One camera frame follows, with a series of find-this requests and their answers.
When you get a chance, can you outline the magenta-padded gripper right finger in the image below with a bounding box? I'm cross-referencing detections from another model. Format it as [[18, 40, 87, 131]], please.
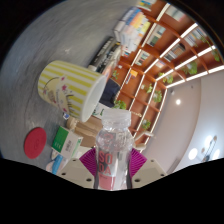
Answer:
[[129, 148, 168, 190]]

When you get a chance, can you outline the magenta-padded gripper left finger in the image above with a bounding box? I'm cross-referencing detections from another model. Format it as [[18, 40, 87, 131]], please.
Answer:
[[56, 148, 99, 190]]

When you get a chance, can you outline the clear bottle with red label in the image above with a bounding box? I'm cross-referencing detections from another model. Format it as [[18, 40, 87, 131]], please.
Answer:
[[94, 108, 134, 191]]

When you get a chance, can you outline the blue-edged book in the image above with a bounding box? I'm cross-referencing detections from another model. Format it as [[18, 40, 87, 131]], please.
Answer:
[[51, 153, 66, 175]]

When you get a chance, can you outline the green and white box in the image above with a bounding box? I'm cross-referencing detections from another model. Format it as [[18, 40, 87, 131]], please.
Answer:
[[51, 125, 84, 160]]

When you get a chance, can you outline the flat round red coaster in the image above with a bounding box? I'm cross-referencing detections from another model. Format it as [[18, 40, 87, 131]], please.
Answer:
[[23, 126, 48, 160]]

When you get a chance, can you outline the branched ceiling lamp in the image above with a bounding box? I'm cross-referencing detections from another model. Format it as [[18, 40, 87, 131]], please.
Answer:
[[188, 134, 223, 163]]

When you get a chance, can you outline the chair with dark jacket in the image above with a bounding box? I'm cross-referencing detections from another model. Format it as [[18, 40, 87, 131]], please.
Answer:
[[98, 78, 122, 108]]

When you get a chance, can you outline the yellow striped white mug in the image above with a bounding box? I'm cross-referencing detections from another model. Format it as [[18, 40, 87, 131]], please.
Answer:
[[37, 59, 108, 123]]

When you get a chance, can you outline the wooden shelf unit with books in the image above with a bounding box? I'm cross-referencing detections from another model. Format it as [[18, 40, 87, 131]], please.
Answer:
[[109, 0, 224, 154]]

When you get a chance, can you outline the stack of dark books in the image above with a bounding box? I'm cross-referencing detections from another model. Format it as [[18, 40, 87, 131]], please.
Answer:
[[87, 36, 123, 79]]

